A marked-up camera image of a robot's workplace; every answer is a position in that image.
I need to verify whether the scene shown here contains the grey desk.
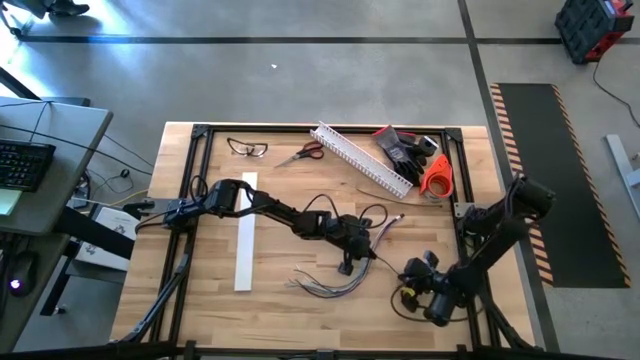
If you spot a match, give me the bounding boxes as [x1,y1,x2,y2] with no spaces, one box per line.
[0,96,115,354]

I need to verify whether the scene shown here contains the black computer mouse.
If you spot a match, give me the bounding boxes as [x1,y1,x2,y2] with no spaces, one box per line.
[7,249,39,298]

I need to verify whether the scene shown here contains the red-handled scissors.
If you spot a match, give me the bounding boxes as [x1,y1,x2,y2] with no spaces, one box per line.
[273,140,326,169]

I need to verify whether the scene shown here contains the black hazard-striped floor mat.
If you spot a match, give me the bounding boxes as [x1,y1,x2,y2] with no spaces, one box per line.
[489,82,632,289]

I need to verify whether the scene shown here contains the grey metal bar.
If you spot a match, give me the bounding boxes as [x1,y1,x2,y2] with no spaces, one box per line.
[605,133,640,221]

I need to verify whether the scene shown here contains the clear safety glasses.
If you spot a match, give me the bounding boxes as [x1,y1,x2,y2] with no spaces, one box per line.
[226,137,270,159]

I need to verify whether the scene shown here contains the white slotted cable duct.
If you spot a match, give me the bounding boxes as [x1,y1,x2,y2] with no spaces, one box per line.
[310,119,414,199]

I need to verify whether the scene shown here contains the pale green notepad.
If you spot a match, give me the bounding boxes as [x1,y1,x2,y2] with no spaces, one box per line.
[0,187,24,217]

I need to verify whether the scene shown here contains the black desk leg bar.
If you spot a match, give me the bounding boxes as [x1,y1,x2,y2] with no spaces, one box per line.
[39,205,137,317]

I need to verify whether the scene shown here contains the black backlit keyboard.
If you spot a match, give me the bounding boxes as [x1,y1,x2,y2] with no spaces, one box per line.
[0,139,58,193]

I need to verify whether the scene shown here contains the black aluminium table frame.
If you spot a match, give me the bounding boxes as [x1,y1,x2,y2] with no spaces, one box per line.
[112,122,539,360]

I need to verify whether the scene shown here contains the person's foot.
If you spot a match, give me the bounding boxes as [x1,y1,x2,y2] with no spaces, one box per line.
[44,0,91,17]

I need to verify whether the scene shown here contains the black tape roll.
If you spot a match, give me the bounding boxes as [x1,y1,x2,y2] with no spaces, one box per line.
[417,134,441,157]

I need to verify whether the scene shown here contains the black and red tool case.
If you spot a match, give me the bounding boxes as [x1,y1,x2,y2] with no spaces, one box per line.
[554,0,635,65]

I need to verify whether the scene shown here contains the black desk cable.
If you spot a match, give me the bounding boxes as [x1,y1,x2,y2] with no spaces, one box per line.
[0,122,154,176]

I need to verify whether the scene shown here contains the white box with logo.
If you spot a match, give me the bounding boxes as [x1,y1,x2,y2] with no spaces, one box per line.
[74,205,142,272]

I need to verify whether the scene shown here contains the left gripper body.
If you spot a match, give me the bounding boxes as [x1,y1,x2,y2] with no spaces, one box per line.
[334,217,375,276]

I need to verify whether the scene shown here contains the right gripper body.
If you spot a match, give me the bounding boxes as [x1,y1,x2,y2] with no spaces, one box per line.
[401,251,446,307]

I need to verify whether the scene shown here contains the black left wrist camera cable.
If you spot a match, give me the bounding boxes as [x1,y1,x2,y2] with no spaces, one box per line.
[301,193,389,230]

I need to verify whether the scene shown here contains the white flat duct cover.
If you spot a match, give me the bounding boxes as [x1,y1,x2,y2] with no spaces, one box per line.
[233,171,260,293]

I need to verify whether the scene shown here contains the black floor power cable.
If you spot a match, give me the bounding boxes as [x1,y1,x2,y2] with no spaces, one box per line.
[591,54,640,129]

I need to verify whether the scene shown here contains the black red-cuffed work glove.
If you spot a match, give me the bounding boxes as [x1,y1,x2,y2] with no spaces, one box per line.
[394,130,430,188]
[370,124,427,174]

